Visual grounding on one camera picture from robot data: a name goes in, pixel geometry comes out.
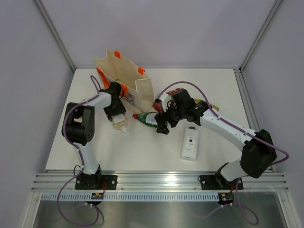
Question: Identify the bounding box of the cream canvas tote bag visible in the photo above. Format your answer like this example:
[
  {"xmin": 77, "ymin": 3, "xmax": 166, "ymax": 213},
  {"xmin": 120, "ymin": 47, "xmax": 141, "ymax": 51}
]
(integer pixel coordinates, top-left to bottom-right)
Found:
[{"xmin": 93, "ymin": 49, "xmax": 154, "ymax": 113}]

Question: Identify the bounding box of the green dish soap bottle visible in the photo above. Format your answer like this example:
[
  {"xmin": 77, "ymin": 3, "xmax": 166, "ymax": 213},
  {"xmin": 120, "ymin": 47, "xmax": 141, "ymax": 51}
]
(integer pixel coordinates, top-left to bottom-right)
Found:
[{"xmin": 132, "ymin": 112, "xmax": 158, "ymax": 128}]

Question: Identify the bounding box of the white slotted cable duct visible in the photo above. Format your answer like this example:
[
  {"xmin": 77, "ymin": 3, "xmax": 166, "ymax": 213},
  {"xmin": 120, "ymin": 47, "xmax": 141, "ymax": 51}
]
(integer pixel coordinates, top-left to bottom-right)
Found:
[{"xmin": 41, "ymin": 192, "xmax": 219, "ymax": 202}]

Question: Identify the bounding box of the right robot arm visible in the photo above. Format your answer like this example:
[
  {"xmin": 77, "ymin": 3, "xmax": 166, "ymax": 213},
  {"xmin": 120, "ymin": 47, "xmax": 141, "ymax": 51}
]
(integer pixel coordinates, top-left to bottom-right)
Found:
[{"xmin": 155, "ymin": 88, "xmax": 277, "ymax": 189}]

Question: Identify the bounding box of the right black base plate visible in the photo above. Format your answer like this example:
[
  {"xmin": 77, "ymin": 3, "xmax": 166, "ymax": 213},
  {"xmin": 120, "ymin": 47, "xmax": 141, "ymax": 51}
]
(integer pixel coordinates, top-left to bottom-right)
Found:
[{"xmin": 198, "ymin": 174, "xmax": 244, "ymax": 190}]

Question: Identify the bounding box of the red dish soap bottle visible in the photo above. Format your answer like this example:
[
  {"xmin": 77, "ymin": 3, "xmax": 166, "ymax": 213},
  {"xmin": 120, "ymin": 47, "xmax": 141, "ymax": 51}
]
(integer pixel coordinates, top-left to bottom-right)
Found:
[{"xmin": 152, "ymin": 88, "xmax": 180, "ymax": 112}]

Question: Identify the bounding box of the clear liquid soap bottle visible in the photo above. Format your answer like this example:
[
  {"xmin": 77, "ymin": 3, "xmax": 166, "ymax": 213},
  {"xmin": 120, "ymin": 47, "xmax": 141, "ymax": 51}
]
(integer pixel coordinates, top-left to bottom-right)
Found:
[{"xmin": 112, "ymin": 114, "xmax": 129, "ymax": 133}]

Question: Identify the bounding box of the left corner aluminium post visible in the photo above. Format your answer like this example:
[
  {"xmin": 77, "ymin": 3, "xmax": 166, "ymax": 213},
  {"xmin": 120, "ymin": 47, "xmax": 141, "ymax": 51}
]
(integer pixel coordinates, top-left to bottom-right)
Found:
[{"xmin": 33, "ymin": 0, "xmax": 76, "ymax": 73}]

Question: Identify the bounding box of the right corner aluminium post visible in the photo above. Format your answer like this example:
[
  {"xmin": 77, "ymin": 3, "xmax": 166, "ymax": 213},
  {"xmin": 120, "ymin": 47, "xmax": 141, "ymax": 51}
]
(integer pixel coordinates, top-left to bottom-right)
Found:
[{"xmin": 239, "ymin": 0, "xmax": 284, "ymax": 73}]

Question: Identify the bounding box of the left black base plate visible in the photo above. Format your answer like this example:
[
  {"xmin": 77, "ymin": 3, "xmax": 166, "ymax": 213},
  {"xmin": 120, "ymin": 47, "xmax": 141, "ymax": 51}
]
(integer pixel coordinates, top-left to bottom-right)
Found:
[{"xmin": 75, "ymin": 175, "xmax": 118, "ymax": 190}]

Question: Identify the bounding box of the corner aluminium post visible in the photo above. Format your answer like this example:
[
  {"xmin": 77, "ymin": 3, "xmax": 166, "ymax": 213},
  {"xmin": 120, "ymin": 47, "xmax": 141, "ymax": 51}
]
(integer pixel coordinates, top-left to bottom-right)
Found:
[
  {"xmin": 33, "ymin": 0, "xmax": 76, "ymax": 73},
  {"xmin": 239, "ymin": 0, "xmax": 284, "ymax": 73}
]

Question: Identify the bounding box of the aluminium mounting rail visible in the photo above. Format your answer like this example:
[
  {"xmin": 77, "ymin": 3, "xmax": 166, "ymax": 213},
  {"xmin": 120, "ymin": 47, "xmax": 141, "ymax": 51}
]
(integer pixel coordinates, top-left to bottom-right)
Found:
[{"xmin": 31, "ymin": 172, "xmax": 289, "ymax": 192}]

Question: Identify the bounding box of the small circuit board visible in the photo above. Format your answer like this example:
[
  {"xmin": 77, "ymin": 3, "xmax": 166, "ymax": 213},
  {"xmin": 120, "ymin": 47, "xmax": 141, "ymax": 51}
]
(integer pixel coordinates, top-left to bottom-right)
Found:
[
  {"xmin": 91, "ymin": 192, "xmax": 104, "ymax": 200},
  {"xmin": 218, "ymin": 193, "xmax": 234, "ymax": 205}
]

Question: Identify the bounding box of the left small circuit board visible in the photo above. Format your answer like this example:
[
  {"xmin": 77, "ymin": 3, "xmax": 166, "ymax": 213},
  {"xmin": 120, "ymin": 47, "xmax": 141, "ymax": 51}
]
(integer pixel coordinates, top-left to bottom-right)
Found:
[{"xmin": 91, "ymin": 192, "xmax": 104, "ymax": 200}]

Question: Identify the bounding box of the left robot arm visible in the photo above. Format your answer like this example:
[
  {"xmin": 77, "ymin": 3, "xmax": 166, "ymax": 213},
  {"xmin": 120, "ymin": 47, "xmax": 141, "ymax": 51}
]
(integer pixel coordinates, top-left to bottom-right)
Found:
[{"xmin": 62, "ymin": 82, "xmax": 128, "ymax": 190}]

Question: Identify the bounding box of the white rectangular bottle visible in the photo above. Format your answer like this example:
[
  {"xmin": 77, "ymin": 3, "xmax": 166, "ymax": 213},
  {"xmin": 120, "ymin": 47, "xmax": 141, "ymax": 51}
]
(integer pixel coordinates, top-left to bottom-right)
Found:
[{"xmin": 180, "ymin": 126, "xmax": 200, "ymax": 161}]

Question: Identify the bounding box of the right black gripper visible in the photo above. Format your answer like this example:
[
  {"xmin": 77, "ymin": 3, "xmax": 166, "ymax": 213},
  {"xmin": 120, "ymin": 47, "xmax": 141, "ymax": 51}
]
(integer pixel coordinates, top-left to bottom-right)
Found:
[{"xmin": 155, "ymin": 99, "xmax": 186, "ymax": 134}]

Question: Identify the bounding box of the right small circuit board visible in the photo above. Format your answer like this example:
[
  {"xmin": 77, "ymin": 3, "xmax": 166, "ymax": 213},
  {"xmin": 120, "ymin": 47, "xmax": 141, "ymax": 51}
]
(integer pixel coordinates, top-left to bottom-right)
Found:
[{"xmin": 218, "ymin": 193, "xmax": 234, "ymax": 205}]

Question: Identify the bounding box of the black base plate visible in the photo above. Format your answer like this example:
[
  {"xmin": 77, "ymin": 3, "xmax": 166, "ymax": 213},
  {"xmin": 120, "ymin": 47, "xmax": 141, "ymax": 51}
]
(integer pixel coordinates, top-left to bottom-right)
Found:
[
  {"xmin": 75, "ymin": 175, "xmax": 118, "ymax": 190},
  {"xmin": 198, "ymin": 174, "xmax": 244, "ymax": 190}
]

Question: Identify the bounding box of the yellow dish soap bottle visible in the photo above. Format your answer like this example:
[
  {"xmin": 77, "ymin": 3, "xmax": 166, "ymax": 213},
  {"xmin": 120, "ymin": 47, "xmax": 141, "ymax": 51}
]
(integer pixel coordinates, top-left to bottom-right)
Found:
[{"xmin": 194, "ymin": 99, "xmax": 219, "ymax": 111}]

